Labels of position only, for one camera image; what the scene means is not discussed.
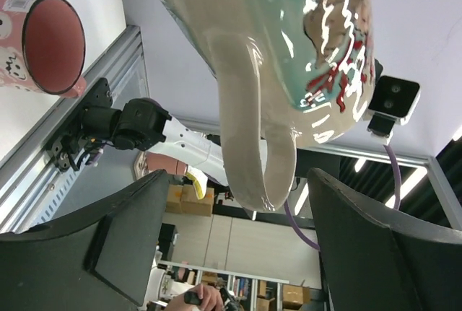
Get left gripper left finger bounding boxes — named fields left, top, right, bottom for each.
left=1, top=170, right=169, bottom=310

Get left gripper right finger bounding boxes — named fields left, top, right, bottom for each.
left=307, top=168, right=461, bottom=310

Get pink cartoon mug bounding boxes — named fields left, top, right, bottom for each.
left=1, top=0, right=87, bottom=98

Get beige ceramic mug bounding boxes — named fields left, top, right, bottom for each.
left=161, top=0, right=375, bottom=211

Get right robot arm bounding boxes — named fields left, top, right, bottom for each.
left=81, top=98, right=229, bottom=186

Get person hand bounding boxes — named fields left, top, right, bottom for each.
left=165, top=284, right=224, bottom=311

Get cardboard boxes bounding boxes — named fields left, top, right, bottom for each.
left=165, top=185, right=214, bottom=217

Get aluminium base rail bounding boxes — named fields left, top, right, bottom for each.
left=1, top=26, right=148, bottom=232

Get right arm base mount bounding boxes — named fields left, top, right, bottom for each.
left=45, top=77, right=113, bottom=172

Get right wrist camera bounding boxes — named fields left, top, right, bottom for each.
left=367, top=76, right=421, bottom=145

